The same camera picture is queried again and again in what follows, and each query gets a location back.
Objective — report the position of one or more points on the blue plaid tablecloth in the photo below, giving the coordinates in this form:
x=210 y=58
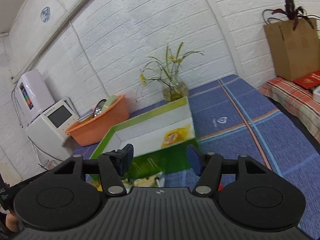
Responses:
x=232 y=118

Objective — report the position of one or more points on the brown paper bag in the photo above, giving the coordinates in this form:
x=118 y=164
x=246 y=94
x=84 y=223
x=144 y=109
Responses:
x=295 y=52

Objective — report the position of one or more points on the metal lid in basin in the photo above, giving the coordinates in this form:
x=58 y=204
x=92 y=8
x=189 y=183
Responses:
x=99 y=108

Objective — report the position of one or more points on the white appliance with screen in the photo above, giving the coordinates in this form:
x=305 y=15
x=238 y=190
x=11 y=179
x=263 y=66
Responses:
x=48 y=130

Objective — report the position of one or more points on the person's left hand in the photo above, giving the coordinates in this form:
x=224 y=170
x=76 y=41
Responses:
x=11 y=222

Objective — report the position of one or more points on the orange plaid cloth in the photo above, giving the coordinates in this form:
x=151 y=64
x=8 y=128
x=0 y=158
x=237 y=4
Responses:
x=295 y=100

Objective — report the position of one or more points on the light green plate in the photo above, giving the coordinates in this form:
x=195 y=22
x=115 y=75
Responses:
x=110 y=100

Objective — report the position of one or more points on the glass vase with flowers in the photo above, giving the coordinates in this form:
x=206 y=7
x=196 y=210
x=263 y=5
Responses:
x=166 y=72

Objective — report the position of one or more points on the green cardboard box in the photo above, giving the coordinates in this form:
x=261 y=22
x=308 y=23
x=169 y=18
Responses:
x=159 y=138

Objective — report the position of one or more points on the white water purifier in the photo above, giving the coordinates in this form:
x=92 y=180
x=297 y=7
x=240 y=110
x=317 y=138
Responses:
x=33 y=95

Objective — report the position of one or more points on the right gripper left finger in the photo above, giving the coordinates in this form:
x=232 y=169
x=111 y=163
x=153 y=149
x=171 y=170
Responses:
x=112 y=167

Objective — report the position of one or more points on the orange plastic basin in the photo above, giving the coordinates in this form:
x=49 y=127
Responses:
x=92 y=131

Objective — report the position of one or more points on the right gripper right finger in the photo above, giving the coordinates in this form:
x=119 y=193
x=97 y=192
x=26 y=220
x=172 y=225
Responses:
x=208 y=168

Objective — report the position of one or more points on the dark purple plant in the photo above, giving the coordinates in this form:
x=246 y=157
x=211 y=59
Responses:
x=292 y=13

